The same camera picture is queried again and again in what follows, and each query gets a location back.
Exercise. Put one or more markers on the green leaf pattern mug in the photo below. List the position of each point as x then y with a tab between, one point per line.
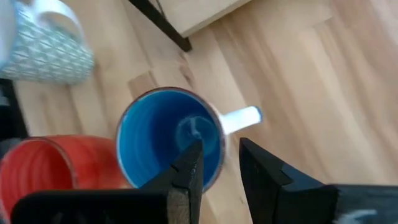
46	53

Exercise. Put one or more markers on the black camera stand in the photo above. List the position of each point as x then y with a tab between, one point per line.
11	112

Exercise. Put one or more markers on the orange ceramic mug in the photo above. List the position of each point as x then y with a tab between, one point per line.
37	168

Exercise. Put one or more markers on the black metal wood shelf rack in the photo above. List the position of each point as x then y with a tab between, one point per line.
199	15

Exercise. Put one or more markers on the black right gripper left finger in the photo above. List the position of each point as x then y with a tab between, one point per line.
183	186

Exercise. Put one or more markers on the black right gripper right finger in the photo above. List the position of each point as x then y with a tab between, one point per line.
273	193

